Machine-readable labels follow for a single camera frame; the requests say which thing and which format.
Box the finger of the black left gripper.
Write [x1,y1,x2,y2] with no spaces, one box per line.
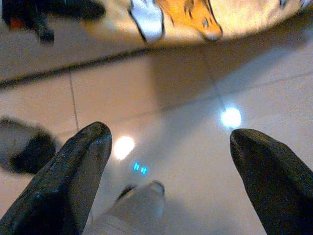
[50,0,106,22]
[34,21,56,47]

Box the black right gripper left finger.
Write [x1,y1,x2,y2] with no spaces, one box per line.
[0,121,113,235]

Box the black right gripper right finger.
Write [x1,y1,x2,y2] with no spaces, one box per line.
[229,128,313,235]

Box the yellow egg-print blanket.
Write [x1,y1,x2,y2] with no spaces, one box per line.
[83,0,313,48]

